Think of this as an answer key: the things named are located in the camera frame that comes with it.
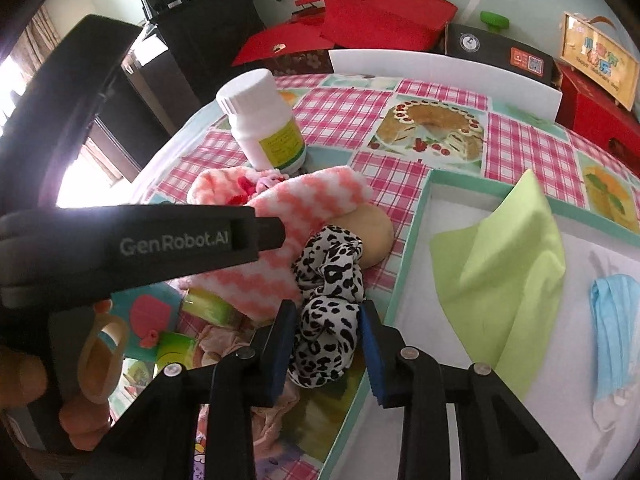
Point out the green plastic knob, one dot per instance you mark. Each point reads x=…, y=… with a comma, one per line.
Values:
x=495, y=19

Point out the red gift box lid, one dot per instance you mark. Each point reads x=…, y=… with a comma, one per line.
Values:
x=280, y=42

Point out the pale pink cloth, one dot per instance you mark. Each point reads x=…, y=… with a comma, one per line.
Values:
x=225, y=345

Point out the brown floral box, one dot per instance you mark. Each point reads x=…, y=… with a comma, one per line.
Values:
x=300, y=62

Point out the person's left hand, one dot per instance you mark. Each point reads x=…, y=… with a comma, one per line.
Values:
x=20, y=375

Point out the black box orange label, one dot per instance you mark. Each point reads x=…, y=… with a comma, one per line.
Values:
x=490, y=50

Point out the red gift box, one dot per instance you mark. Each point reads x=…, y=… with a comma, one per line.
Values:
x=390, y=15

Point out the pink checkered cake tablecloth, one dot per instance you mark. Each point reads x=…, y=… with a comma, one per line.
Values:
x=350, y=110

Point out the green yellow block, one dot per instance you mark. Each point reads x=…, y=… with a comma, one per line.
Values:
x=175, y=347

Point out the blue face mask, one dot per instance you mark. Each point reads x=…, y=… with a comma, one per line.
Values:
x=612, y=325

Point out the beige round powder puff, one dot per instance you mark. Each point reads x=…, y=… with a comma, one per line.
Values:
x=372, y=232

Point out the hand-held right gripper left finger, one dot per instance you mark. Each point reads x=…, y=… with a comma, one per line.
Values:
x=280, y=355

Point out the white pill bottle green label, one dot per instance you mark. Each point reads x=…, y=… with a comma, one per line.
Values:
x=250, y=110

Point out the yellow framed gift box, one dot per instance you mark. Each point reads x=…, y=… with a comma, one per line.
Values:
x=600, y=60

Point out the dark wooden cabinet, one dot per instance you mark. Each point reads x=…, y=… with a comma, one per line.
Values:
x=135, y=110

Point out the pink white zigzag cloth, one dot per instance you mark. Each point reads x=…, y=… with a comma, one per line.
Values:
x=320, y=195

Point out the teal rimmed white box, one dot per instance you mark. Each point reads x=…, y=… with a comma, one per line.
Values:
x=415, y=320

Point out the leopard print scrunchie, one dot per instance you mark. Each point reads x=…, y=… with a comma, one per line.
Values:
x=325, y=270

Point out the teal toy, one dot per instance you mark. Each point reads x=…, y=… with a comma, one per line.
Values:
x=120, y=320

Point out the white board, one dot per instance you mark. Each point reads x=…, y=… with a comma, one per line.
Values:
x=450, y=72

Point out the red cardboard box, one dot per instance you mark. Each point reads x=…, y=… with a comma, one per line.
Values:
x=595, y=115

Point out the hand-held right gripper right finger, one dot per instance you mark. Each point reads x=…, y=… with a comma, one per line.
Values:
x=372, y=355

